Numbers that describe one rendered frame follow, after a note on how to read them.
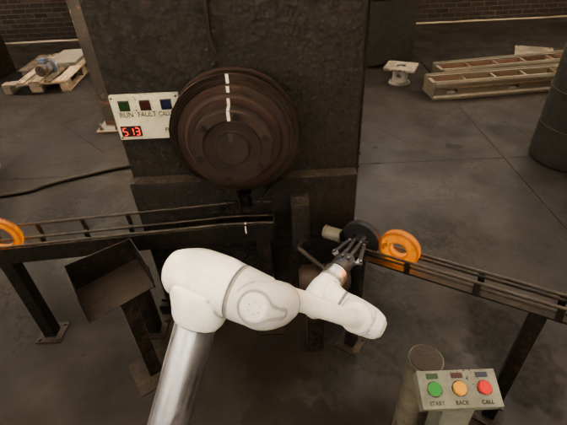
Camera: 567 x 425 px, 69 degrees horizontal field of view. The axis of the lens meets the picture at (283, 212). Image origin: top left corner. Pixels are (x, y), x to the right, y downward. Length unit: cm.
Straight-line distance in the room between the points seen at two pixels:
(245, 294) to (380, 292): 164
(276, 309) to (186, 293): 21
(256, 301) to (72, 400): 156
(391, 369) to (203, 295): 137
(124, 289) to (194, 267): 84
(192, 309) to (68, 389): 145
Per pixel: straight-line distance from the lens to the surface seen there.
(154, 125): 173
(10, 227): 213
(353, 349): 219
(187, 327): 101
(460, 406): 145
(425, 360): 159
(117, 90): 174
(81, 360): 243
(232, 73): 145
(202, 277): 95
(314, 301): 118
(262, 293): 88
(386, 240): 163
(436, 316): 241
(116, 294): 178
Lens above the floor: 181
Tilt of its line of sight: 37 degrees down
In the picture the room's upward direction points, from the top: 3 degrees counter-clockwise
